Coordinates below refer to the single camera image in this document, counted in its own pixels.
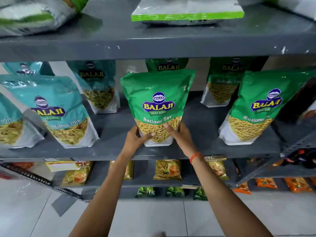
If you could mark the person's left hand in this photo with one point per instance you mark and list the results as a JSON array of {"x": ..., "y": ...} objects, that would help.
[{"x": 132, "y": 144}]

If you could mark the person's right hand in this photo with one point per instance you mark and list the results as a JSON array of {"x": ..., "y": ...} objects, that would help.
[{"x": 184, "y": 143}]

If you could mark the person's right thumb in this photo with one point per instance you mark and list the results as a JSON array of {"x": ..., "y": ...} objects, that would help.
[{"x": 170, "y": 130}]

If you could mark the person's left thumb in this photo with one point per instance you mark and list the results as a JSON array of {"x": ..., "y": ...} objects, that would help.
[{"x": 148, "y": 137}]

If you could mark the green snack packet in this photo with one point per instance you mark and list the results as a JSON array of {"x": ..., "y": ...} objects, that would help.
[
  {"x": 158, "y": 96},
  {"x": 259, "y": 96},
  {"x": 222, "y": 83},
  {"x": 166, "y": 64}
]

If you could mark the person's left forearm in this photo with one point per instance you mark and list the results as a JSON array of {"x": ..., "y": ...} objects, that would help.
[{"x": 103, "y": 194}]

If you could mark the person's right forearm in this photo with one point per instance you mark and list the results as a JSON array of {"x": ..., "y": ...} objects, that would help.
[{"x": 222, "y": 197}]

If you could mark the orange thread wristband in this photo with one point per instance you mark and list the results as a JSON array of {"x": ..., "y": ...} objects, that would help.
[{"x": 194, "y": 157}]

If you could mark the yellow snack packet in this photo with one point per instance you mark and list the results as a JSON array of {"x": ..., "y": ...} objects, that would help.
[
  {"x": 76, "y": 176},
  {"x": 128, "y": 170},
  {"x": 167, "y": 170},
  {"x": 218, "y": 170}
]

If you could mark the small shelf price label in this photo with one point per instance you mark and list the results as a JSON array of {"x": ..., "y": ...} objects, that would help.
[{"x": 215, "y": 158}]

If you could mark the small dark green packet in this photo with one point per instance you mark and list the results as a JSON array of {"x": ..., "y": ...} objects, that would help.
[
  {"x": 174, "y": 192},
  {"x": 200, "y": 194},
  {"x": 145, "y": 192}
]

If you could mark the teal snack packet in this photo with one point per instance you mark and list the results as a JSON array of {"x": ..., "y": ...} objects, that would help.
[
  {"x": 98, "y": 83},
  {"x": 12, "y": 125},
  {"x": 24, "y": 67},
  {"x": 56, "y": 103}
]

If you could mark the grey metal shelf rack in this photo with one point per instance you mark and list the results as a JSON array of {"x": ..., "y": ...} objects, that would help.
[{"x": 172, "y": 44}]

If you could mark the yellow shelf price label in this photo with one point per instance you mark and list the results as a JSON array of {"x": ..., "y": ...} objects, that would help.
[{"x": 60, "y": 165}]

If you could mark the orange snack packet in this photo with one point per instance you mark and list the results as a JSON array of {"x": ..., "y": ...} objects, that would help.
[
  {"x": 298, "y": 185},
  {"x": 242, "y": 188},
  {"x": 22, "y": 165},
  {"x": 266, "y": 183}
]

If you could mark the white and green packet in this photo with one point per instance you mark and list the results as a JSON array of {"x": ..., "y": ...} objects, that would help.
[
  {"x": 187, "y": 9},
  {"x": 32, "y": 14}
]

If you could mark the grey slotted side rack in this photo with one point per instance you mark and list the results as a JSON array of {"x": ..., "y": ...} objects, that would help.
[{"x": 296, "y": 143}]

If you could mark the dark multicolour packet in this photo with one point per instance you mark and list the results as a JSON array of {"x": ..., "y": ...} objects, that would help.
[{"x": 302, "y": 157}]

